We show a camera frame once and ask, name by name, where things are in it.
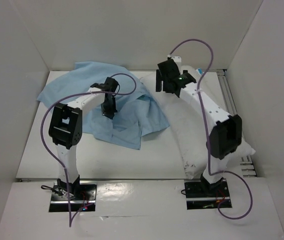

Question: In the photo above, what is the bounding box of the light blue pillowcase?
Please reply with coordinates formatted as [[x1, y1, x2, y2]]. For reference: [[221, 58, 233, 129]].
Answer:
[[37, 61, 169, 150]]

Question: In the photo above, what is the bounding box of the white pillow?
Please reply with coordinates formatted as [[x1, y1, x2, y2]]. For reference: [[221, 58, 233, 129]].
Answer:
[[140, 72, 255, 179]]

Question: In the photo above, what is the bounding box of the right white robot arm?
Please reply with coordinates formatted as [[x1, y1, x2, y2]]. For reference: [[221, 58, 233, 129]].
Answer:
[[155, 57, 242, 196]]

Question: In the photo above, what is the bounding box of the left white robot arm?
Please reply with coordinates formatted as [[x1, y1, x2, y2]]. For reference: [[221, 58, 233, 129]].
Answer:
[[49, 77, 119, 200]]

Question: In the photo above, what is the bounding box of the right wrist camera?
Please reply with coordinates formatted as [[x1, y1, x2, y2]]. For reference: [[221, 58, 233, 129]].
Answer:
[[167, 54, 182, 64]]

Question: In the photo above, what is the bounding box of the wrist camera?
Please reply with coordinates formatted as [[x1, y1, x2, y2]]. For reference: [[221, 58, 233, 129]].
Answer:
[[167, 54, 182, 64], [104, 77, 119, 93]]

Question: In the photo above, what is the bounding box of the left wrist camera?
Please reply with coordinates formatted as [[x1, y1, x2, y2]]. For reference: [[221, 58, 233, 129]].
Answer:
[[104, 77, 119, 93]]

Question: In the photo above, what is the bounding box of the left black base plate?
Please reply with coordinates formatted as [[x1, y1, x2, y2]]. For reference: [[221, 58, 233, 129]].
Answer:
[[48, 181, 97, 213]]

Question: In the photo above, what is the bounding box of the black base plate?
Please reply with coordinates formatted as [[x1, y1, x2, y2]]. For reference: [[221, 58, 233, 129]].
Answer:
[[180, 179, 232, 210], [48, 181, 97, 213]]

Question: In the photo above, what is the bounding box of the aluminium rail frame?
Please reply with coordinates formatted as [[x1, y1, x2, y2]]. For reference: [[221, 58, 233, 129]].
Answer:
[[216, 69, 257, 178]]

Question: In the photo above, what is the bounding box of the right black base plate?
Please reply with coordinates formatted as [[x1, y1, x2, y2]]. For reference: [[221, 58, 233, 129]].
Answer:
[[180, 179, 232, 210]]

